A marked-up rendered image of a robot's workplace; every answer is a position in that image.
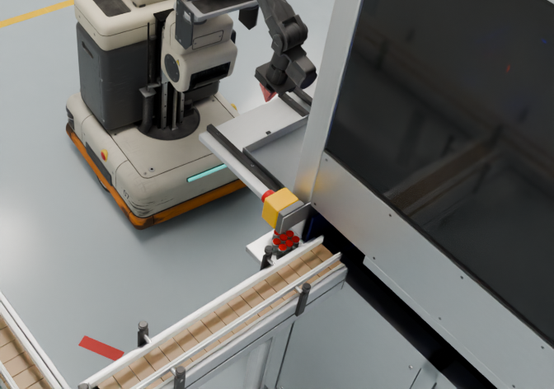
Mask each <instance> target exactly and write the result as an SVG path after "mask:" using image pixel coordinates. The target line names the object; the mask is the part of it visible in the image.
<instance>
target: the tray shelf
mask: <svg viewBox="0 0 554 389"><path fill-rule="evenodd" d="M316 84H317V80H315V81H314V83H313V84H312V85H311V86H309V87H307V88H306V89H303V91H305V92H306V93H307V94H308V95H309V96H310V97H311V98H313V95H314V91H315V87H316ZM287 94H288V95H289V96H290V97H291V98H293V99H294V100H295V101H296V102H300V101H303V100H302V99H301V98H300V97H298V96H297V95H296V94H295V93H293V92H290V93H287ZM303 102H305V101H303ZM305 103H306V102H305ZM306 104H307V103H306ZM307 105H308V104H307ZM308 106H309V105H308ZM310 107H311V106H310ZM301 118H302V116H301V115H299V114H298V113H297V112H296V111H295V110H293V109H292V108H291V107H290V106H289V105H287V104H286V103H285V102H284V101H282V100H281V99H280V98H279V97H278V98H276V99H274V100H272V101H269V102H267V103H265V104H264V105H261V106H259V107H256V108H255V109H253V110H250V111H248V112H246V113H245V114H242V115H239V116H238V117H236V118H234V119H232V120H229V121H227V122H225V123H223V124H221V125H218V126H216V127H215V128H216V129H217V130H218V131H220V132H221V133H222V134H223V135H224V136H225V137H226V138H227V139H228V140H229V141H230V142H231V143H233V144H234V145H235V146H236V147H237V148H238V149H239V150H240V151H241V152H242V148H243V147H245V146H246V145H248V144H250V143H253V142H255V141H256V140H258V139H260V138H263V137H265V136H266V135H267V134H266V133H265V132H267V131H270V132H271V133H273V132H274V131H276V130H278V129H281V128H283V127H284V126H286V125H288V124H291V123H293V122H294V121H296V120H299V119H301ZM199 141H200V142H202V143H203V144H204V145H205V146H206V147H207V148H208V149H209V150H210V151H211V152H212V153H213V154H214V155H215V156H216V157H217V158H218V159H219V160H220V161H221V162H222V163H224V164H225V165H226V166H227V167H228V168H229V169H230V170H231V171H232V172H233V173H234V174H235V175H236V176H237V177H238V178H239V179H240V180H241V181H242V182H244V183H245V184H246V185H247V186H248V187H249V188H250V189H251V190H252V191H253V192H254V193H255V194H256V195H257V196H258V197H259V198H260V199H261V196H262V195H263V194H264V193H265V192H266V191H267V190H269V189H268V188H267V187H266V186H265V185H264V184H263V183H262V182H261V181H260V180H258V179H257V178H256V177H255V176H254V175H253V174H252V173H251V172H250V171H249V170H248V169H247V168H246V167H245V166H243V165H242V164H241V163H240V162H239V161H238V160H237V159H236V158H235V157H234V156H233V155H232V154H231V153H230V152H229V151H228V150H227V149H226V148H225V147H224V146H223V145H222V144H221V143H220V142H219V141H218V140H217V139H216V138H214V137H213V136H212V135H211V134H210V133H209V132H208V131H205V132H203V133H202V134H200V135H199Z"/></svg>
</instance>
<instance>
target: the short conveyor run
mask: <svg viewBox="0 0 554 389"><path fill-rule="evenodd" d="M323 239H324V237H322V236H320V237H318V238H316V237H314V238H312V239H311V240H309V241H307V242H305V243H304V244H302V245H301V246H299V247H298V248H296V249H295V250H293V251H291V252H289V253H288V254H287V255H285V256H283V257H281V258H280V259H278V260H277V261H275V262H274V261H273V260H272V259H271V257H272V252H273V247H272V246H265V249H264V252H265V254H264V255H263V257H262V262H261V269H260V271H259V272H258V273H256V274H254V275H252V276H251V277H250V278H248V279H246V280H244V281H243V282H241V283H240V284H238V285H237V286H235V287H234V288H231V289H230V290H228V291H227V292H226V293H224V294H222V295H221V296H219V297H217V298H215V299H214V300H213V301H211V302H209V303H208V304H206V305H204V306H203V307H201V308H200V309H198V310H197V311H195V312H193V313H191V314H190V315H189V316H187V317H185V318H184V319H182V320H180V321H178V322H177V323H176V324H174V325H173V326H171V327H169V328H167V329H166V330H164V331H163V332H161V333H160V334H158V335H156V336H154V337H153V338H152V339H149V337H148V323H147V322H146V321H141V322H139V324H138V329H139V331H138V347H137V348H136V349H134V350H132V351H130V352H129V353H127V354H126V355H124V356H123V357H121V358H120V359H117V360H116V361H114V362H113V363H111V364H110V365H108V366H107V367H105V368H103V369H102V370H100V371H99V372H97V373H95V374H93V375H92V376H90V377H89V378H87V379H86V380H84V381H83V382H80V383H79V385H80V384H82V383H87V384H88V386H89V389H197V388H199V387H201V386H202V385H204V384H205V383H206V382H207V381H209V380H210V379H212V378H213V377H215V376H217V375H218V374H219V373H221V372H222V371H223V370H225V369H226V368H228V367H229V366H231V365H232V364H234V363H235V362H236V361H238V360H239V359H241V358H242V357H244V356H245V355H247V354H248V353H250V352H251V351H252V350H253V349H255V348H257V347H258V346H259V345H261V344H263V343H264V342H266V341H267V340H268V339H269V338H271V337H272V336H274V335H276V334H277V333H279V332H280V331H281V330H283V329H284V328H285V327H287V326H289V325H290V324H291V323H293V322H294V321H296V320H297V319H298V318H300V317H301V316H303V315H304V314H306V313H307V312H309V311H311V310H312V309H313V308H314V307H316V306H317V305H319V304H320V303H322V302H323V301H325V300H326V299H328V298H329V297H330V296H332V295H333V294H334V293H336V292H338V291H339V290H341V289H342V288H343V285H344V282H345V278H346V275H347V273H348V267H346V266H345V265H344V264H343V263H341V262H340V261H339V259H340V258H341V253H340V252H338V253H337V254H335V255H333V254H331V253H330V252H329V251H328V250H327V249H326V248H325V247H324V246H323V245H322V243H323ZM150 365H151V366H150ZM79 385H78V386H79ZM78 386H77V388H78Z"/></svg>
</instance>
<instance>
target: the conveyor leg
mask: <svg viewBox="0 0 554 389"><path fill-rule="evenodd" d="M272 339H273V336H272V337H271V338H269V339H268V340H267V341H266V342H264V343H263V344H261V345H259V346H258V347H257V348H255V349H253V350H252V351H251V352H250V355H249V359H248V363H247V367H246V375H245V379H244V383H243V387H242V389H261V383H262V379H263V376H264V372H265V366H266V363H267V359H268V356H269V352H270V346H271V342H272Z"/></svg>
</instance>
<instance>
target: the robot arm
mask: <svg viewBox="0 0 554 389"><path fill-rule="evenodd" d="M256 1H257V2H258V4H259V6H260V8H261V11H262V14H263V17H264V19H265V23H266V25H267V27H268V29H269V31H268V32H269V34H270V37H271V38H272V44H271V48H272V49H273V50H274V53H273V55H272V58H271V60H270V61H269V62H268V63H264V64H262V65H261V66H259V67H257V68H256V70H255V75H254V77H255V78H256V79H257V80H258V81H259V82H260V83H259V84H260V87H261V90H262V93H263V96H264V99H265V102H268V101H270V100H271V99H272V98H273V97H274V96H275V95H276V94H278V96H282V95H283V94H284V93H285V92H287V91H288V92H289V93H290V92H292V91H294V89H295V88H296V86H298V87H299V88H300V89H301V90H303V89H306V88H307V87H309V86H311V85H312V84H313V83H314V81H315V80H316V78H317V73H316V71H317V68H316V66H315V65H314V64H313V63H312V61H311V60H310V59H309V58H308V57H307V52H306V51H305V50H304V49H303V48H302V47H301V45H303V43H304V41H305V40H306V39H307V38H308V27H307V26H306V24H305V23H303V21H302V19H301V17H300V15H299V14H297V15H296V14H295V12H294V10H293V8H292V6H291V5H290V4H289V3H288V2H287V1H286V0H256ZM283 24H284V25H283Z"/></svg>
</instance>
